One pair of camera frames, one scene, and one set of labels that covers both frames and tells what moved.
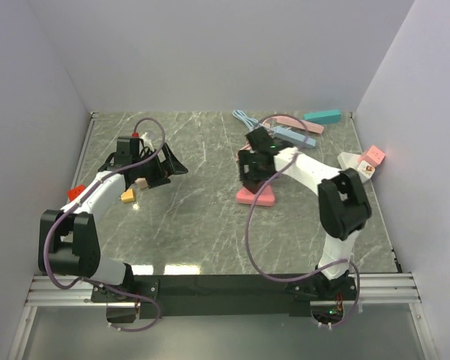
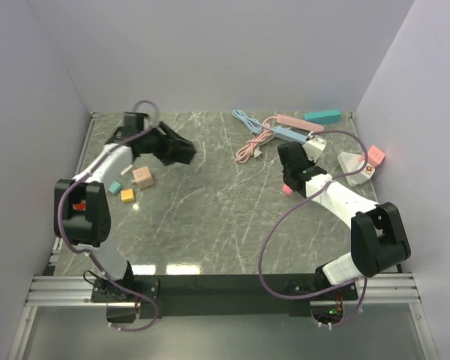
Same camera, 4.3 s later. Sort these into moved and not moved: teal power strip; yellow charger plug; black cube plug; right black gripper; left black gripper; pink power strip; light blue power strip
Moved: black cube plug; right black gripper; left black gripper
Not moved: teal power strip; yellow charger plug; light blue power strip; pink power strip
